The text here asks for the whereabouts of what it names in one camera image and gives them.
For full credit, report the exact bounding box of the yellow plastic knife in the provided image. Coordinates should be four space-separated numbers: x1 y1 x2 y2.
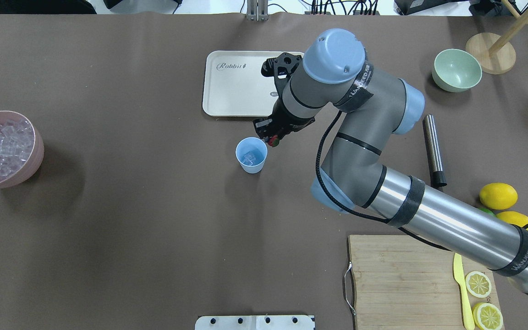
452 253 475 330

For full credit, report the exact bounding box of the green lime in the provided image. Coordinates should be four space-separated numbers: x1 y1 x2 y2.
478 207 496 217

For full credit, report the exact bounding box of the steel muddler black tip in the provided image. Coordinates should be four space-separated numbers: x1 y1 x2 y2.
423 114 448 191

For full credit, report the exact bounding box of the aluminium camera mount post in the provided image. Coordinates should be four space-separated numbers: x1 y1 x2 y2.
245 0 270 22

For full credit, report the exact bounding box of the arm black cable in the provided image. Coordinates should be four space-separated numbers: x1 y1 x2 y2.
314 110 528 252

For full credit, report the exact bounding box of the cream rabbit tray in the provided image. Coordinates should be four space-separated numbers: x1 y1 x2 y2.
203 50 281 117

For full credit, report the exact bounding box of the mint green bowl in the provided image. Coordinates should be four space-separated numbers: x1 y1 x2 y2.
431 49 483 93

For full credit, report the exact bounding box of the yellow lemon upper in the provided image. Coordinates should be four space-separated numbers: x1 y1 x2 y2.
478 182 519 209

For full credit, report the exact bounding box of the yellow lemon lower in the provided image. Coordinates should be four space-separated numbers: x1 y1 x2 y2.
496 211 528 228

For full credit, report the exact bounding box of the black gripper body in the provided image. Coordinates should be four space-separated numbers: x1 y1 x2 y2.
266 102 315 135

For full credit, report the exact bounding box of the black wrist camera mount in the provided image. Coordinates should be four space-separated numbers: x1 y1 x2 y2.
260 52 303 98

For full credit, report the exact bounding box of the yellow lemon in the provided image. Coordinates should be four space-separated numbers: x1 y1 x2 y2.
496 211 528 228
478 182 519 209

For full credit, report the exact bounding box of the wooden stand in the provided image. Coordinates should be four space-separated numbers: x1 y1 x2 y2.
465 0 528 75

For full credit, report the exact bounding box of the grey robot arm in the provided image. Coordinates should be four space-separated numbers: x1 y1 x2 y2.
253 28 528 295

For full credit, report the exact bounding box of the lemon slice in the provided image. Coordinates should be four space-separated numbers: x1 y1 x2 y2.
465 271 492 298
472 302 504 330

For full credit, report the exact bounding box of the lemon slice upper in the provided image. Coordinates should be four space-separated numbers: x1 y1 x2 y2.
465 271 492 298

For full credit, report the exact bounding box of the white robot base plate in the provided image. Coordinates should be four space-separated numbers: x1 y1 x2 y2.
194 314 316 330

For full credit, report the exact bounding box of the light blue cup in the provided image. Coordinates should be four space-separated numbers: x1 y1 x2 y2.
235 137 268 174

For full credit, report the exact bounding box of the red strawberry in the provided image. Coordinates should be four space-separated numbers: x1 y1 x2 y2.
266 135 280 148

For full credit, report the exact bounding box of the wooden cutting board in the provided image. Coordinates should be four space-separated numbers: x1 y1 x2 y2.
348 235 505 330

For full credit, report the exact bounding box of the lemon slice lower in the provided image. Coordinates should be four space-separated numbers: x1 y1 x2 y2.
472 302 504 330

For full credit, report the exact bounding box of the pink bowl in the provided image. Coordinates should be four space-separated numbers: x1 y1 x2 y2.
0 110 44 189

